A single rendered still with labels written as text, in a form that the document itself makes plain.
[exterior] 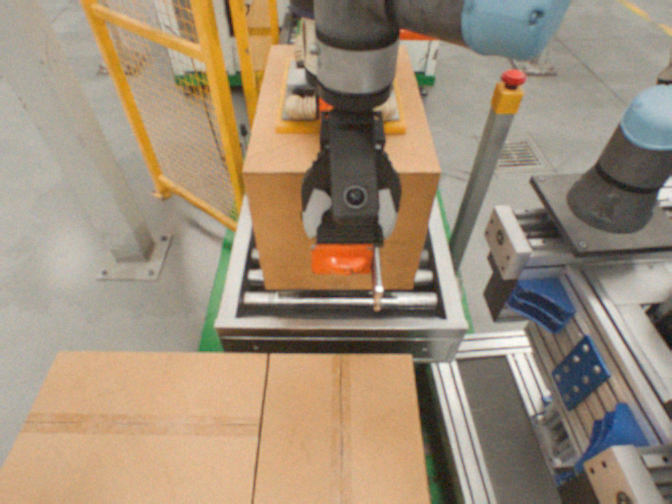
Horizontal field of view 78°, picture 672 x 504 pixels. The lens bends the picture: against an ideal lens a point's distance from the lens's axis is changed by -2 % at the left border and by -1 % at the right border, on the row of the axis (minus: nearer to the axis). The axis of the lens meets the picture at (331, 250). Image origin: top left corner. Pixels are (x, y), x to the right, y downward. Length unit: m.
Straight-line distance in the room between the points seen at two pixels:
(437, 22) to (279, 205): 0.65
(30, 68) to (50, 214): 1.22
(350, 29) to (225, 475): 0.98
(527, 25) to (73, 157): 1.75
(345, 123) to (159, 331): 1.69
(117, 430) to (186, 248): 1.23
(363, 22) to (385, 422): 0.95
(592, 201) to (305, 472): 0.84
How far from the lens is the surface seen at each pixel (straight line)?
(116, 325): 2.11
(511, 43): 0.32
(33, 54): 1.71
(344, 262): 0.50
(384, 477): 1.10
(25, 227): 2.80
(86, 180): 1.96
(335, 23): 0.38
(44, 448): 1.31
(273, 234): 0.98
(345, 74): 0.39
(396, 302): 1.31
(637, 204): 0.94
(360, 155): 0.42
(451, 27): 0.33
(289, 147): 0.92
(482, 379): 1.63
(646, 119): 0.86
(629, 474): 0.75
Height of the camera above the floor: 1.61
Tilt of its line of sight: 49 degrees down
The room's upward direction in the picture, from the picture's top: straight up
